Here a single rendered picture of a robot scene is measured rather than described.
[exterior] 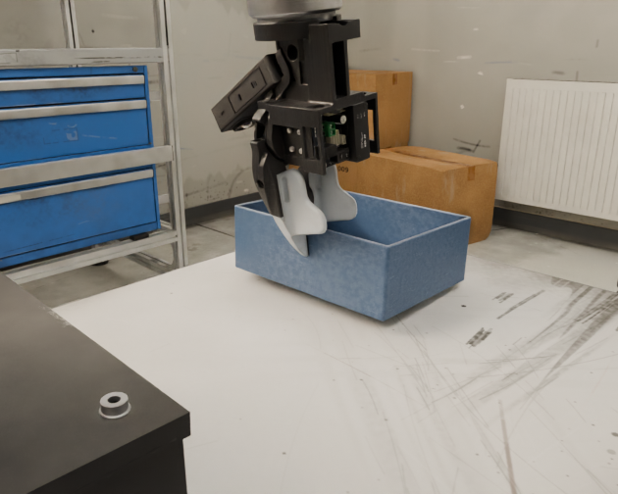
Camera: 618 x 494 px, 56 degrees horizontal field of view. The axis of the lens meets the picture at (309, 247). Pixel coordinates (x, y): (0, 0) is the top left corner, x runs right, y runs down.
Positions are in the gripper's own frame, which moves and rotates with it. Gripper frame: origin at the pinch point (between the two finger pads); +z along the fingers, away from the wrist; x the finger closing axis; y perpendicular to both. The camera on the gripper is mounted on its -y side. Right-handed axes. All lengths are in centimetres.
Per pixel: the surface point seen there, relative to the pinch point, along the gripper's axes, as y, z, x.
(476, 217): -102, 92, 206
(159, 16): -140, -16, 74
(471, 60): -135, 25, 254
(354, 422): 16.8, 5.0, -12.1
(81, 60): -139, -7, 44
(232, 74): -230, 21, 167
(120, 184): -141, 33, 48
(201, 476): 13.9, 3.6, -22.6
